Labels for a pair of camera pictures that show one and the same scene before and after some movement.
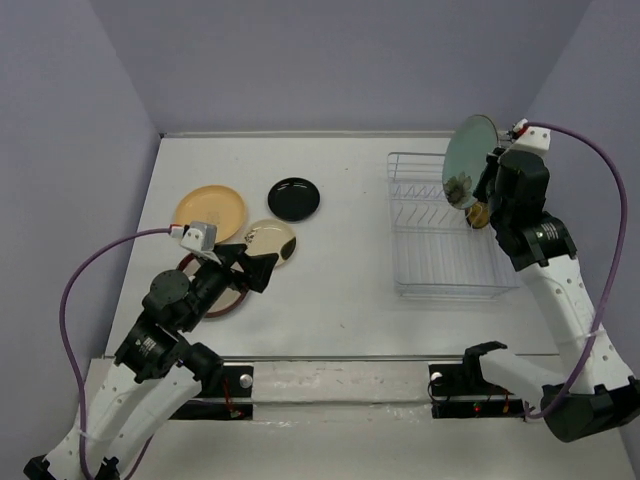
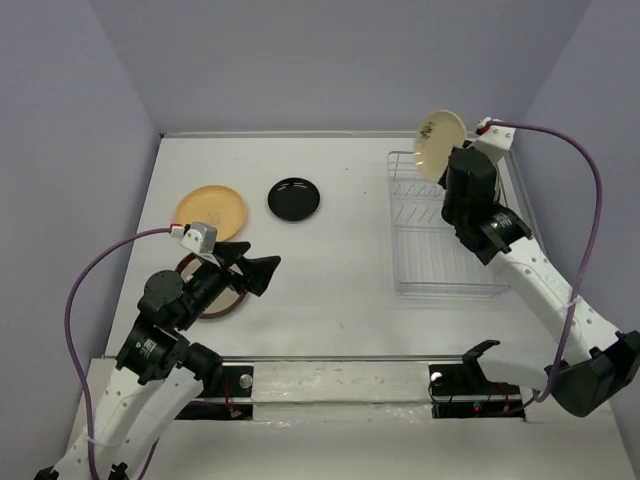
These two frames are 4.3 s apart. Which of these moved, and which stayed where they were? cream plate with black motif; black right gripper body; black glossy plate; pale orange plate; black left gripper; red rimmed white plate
Moved: cream plate with black motif; black right gripper body
Stayed: black left gripper; black glossy plate; red rimmed white plate; pale orange plate
